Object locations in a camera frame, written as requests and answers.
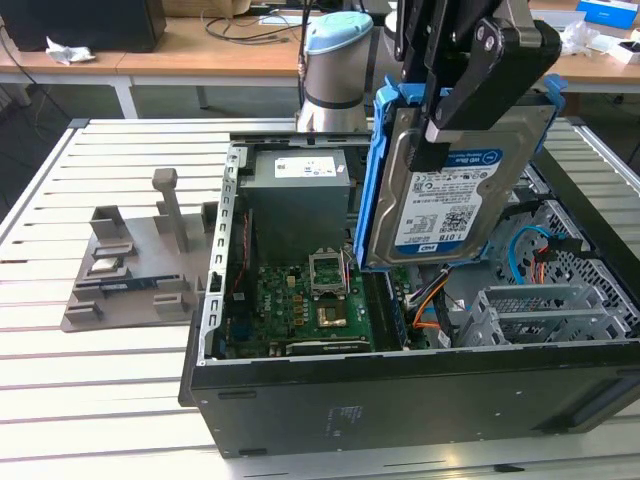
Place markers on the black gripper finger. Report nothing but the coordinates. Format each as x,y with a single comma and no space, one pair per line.
515,60
412,40

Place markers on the hard disk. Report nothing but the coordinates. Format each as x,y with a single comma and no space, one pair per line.
450,220

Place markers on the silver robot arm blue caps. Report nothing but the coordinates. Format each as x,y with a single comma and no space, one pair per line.
330,75

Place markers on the grey metal disk bay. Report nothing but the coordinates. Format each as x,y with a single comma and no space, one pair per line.
540,320

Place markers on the clear plastic bag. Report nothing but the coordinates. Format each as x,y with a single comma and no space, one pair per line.
580,37

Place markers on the blue and white box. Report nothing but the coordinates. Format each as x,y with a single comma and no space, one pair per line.
607,12

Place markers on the grey power supply unit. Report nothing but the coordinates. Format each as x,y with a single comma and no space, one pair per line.
295,210

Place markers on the metal locking lever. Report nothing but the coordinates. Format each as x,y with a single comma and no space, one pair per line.
345,272

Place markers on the long wooden desk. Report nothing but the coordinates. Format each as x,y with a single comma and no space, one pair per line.
165,60

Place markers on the installed RAM stick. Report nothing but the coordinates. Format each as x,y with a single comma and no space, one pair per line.
395,305

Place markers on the black RAM slot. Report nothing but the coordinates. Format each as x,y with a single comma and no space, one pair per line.
374,305

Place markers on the CPU socket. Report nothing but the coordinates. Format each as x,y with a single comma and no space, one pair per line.
332,316

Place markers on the green motherboard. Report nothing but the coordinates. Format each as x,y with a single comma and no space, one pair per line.
280,300

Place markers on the black computer tower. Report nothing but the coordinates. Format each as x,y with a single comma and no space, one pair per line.
100,25

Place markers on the black graphics card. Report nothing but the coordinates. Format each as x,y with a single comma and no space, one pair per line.
325,346

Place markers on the grey parts rack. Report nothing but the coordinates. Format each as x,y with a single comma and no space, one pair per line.
145,240

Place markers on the crumpled white paper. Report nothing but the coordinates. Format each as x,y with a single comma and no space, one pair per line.
67,50

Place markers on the black open PC case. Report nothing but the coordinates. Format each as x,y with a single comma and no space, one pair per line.
400,410

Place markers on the dark RAM stick with label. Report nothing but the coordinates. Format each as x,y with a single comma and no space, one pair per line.
125,286

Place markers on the silver CPU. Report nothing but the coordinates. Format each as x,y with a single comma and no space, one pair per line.
106,265

